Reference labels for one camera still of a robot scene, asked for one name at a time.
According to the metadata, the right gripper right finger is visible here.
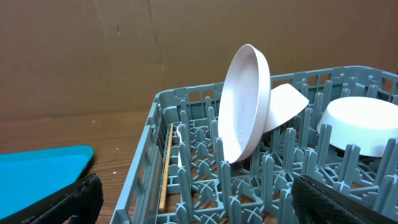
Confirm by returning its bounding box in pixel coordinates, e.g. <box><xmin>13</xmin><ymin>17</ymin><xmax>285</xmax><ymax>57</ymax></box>
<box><xmin>292</xmin><ymin>175</ymin><xmax>397</xmax><ymax>224</ymax></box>

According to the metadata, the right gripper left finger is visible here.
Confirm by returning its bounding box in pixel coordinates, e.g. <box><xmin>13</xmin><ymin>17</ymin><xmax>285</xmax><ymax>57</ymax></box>
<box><xmin>0</xmin><ymin>172</ymin><xmax>104</xmax><ymax>224</ymax></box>

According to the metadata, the white bowl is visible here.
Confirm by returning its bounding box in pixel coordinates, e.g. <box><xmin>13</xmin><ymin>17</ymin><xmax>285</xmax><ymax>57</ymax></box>
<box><xmin>317</xmin><ymin>96</ymin><xmax>397</xmax><ymax>157</ymax></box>

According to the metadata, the wooden chopstick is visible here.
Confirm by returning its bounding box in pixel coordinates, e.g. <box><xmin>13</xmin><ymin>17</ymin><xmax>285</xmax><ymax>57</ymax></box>
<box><xmin>159</xmin><ymin>124</ymin><xmax>174</xmax><ymax>211</ymax></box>

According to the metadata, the grey dishwasher rack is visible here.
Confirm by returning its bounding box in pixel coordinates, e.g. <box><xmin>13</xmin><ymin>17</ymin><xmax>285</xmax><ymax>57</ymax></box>
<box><xmin>111</xmin><ymin>83</ymin><xmax>397</xmax><ymax>223</ymax></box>

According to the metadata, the pink bowl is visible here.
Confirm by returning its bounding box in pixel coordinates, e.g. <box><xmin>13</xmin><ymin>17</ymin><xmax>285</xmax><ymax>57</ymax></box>
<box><xmin>264</xmin><ymin>83</ymin><xmax>309</xmax><ymax>133</ymax></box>

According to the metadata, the teal plastic tray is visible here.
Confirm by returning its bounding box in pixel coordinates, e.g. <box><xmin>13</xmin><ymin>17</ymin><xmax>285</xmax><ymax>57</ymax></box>
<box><xmin>1</xmin><ymin>146</ymin><xmax>94</xmax><ymax>219</ymax></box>

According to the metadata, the large pink plate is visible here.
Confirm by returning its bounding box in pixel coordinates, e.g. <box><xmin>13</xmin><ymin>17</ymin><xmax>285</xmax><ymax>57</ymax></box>
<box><xmin>218</xmin><ymin>44</ymin><xmax>271</xmax><ymax>164</ymax></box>

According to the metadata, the white plastic fork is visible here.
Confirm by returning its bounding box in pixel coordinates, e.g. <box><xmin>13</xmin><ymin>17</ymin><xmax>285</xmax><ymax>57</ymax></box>
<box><xmin>176</xmin><ymin>123</ymin><xmax>182</xmax><ymax>167</ymax></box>

